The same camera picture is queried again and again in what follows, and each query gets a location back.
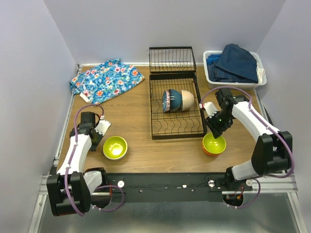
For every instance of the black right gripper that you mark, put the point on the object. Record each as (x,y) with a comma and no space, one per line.
(210,123)

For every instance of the blue triangle pattern bowl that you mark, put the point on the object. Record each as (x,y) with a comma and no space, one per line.
(166,102)

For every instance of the white bowl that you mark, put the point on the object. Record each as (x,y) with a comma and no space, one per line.
(187,99)

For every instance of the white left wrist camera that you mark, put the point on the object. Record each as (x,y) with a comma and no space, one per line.
(102,126)

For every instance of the blue floral cloth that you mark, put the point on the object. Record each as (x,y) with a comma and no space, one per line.
(105,81)

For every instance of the black wire dish rack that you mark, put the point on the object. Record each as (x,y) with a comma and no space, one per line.
(174,68)

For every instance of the white perforated basket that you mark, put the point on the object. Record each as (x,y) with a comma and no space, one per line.
(243,86)

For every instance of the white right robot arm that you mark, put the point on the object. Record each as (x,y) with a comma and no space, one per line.
(272,155)

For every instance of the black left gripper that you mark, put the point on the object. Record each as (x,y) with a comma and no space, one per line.
(94,146)

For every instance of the yellow-green bowl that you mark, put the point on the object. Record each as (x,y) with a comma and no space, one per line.
(115,148)

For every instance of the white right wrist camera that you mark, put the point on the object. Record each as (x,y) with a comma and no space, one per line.
(210,109)

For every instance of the green orange bowl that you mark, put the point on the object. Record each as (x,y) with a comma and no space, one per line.
(213,146)

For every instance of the dark blue jeans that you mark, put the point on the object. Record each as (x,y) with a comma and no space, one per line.
(233,65)

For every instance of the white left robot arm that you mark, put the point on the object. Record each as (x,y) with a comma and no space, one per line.
(70,188)

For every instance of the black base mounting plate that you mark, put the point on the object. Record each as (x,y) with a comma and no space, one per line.
(166,187)

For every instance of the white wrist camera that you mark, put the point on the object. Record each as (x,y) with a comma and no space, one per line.
(210,109)
(102,126)

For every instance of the dark glazed bowl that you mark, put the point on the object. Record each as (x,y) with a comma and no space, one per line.
(175,100)

